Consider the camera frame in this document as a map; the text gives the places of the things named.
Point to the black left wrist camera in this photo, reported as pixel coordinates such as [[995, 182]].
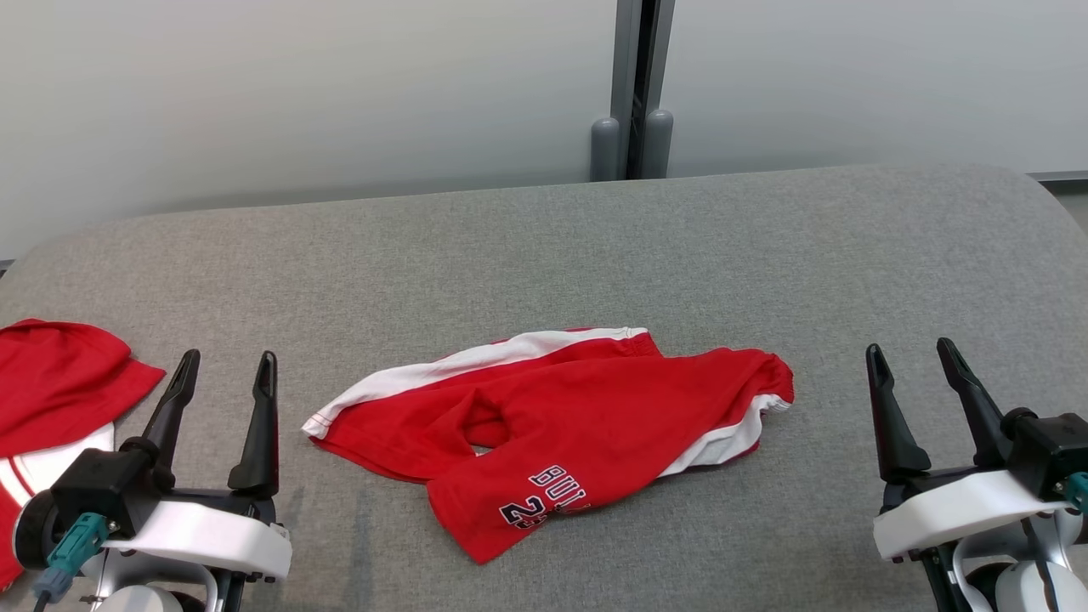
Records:
[[102, 484]]

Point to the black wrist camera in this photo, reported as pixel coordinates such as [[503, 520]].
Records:
[[1050, 450], [102, 484]]

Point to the grey rounded post foot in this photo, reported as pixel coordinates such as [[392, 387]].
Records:
[[605, 151], [657, 144]]

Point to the red t-shirt with white trim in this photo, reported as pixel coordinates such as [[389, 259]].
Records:
[[59, 382]]

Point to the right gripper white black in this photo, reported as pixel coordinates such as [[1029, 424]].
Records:
[[952, 510]]

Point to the grey partition post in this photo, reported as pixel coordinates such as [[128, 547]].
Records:
[[642, 59]]

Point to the red shorts with white stripes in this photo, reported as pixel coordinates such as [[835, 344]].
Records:
[[595, 416]]

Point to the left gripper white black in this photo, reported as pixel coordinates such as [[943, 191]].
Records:
[[221, 535]]

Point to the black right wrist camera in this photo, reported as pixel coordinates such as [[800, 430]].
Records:
[[1050, 450]]

